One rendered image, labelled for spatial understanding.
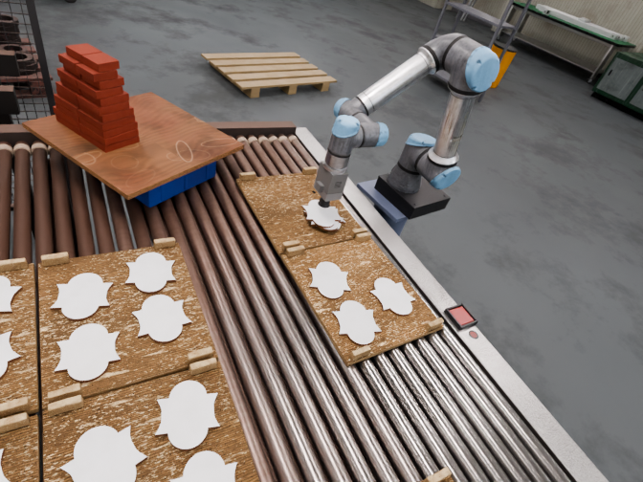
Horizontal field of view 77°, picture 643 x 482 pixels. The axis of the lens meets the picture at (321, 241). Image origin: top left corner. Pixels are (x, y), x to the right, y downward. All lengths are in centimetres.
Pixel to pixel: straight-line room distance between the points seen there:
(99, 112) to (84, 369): 75
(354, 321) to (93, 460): 66
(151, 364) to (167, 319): 12
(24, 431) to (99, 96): 88
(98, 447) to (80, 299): 37
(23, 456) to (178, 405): 27
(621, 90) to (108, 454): 955
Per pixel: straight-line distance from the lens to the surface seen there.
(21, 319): 115
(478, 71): 139
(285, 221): 140
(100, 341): 106
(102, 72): 138
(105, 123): 143
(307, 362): 106
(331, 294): 119
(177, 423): 94
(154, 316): 108
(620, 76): 976
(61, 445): 97
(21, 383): 106
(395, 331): 119
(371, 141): 129
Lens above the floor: 181
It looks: 40 degrees down
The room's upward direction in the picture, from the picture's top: 17 degrees clockwise
